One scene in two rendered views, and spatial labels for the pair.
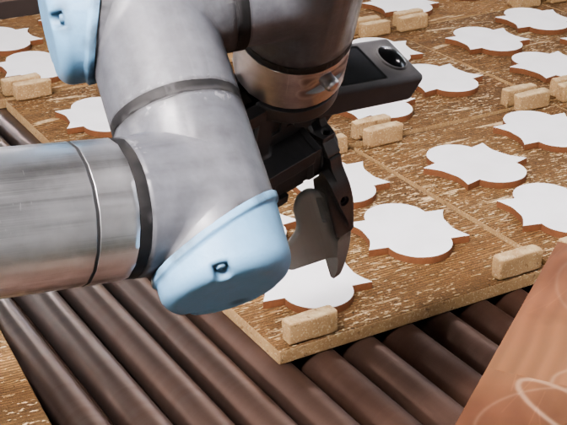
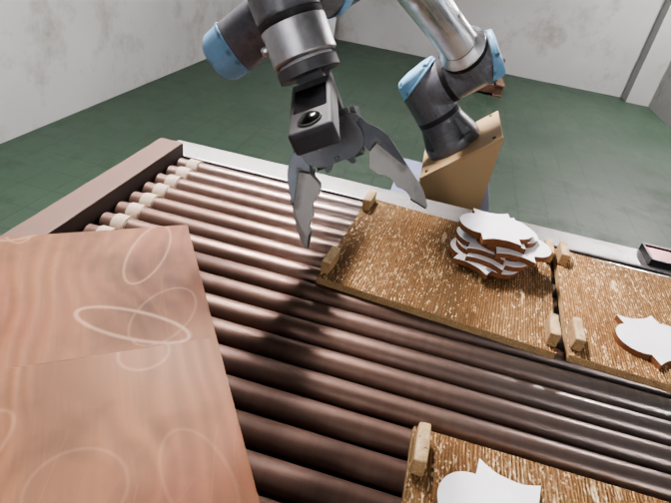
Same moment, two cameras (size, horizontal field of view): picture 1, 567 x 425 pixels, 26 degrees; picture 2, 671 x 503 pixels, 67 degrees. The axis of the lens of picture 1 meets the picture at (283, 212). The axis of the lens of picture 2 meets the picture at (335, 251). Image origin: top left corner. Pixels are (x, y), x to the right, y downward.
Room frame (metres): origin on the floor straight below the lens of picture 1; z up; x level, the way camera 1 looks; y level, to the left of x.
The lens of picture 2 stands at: (1.20, -0.41, 1.46)
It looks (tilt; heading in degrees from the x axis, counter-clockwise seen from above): 33 degrees down; 129
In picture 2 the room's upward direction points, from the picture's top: 10 degrees clockwise
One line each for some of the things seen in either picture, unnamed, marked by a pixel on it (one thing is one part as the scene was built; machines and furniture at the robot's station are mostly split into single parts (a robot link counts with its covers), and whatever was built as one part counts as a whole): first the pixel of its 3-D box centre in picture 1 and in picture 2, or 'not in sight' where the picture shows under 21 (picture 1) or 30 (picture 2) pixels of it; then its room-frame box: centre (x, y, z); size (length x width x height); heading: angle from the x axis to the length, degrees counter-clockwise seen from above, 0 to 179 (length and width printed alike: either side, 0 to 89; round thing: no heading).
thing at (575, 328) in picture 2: not in sight; (576, 333); (1.11, 0.35, 0.95); 0.06 x 0.02 x 0.03; 118
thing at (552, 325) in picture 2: not in sight; (552, 328); (1.07, 0.33, 0.95); 0.06 x 0.02 x 0.03; 116
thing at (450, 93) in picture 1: (372, 77); not in sight; (1.84, -0.14, 0.94); 0.41 x 0.35 x 0.04; 30
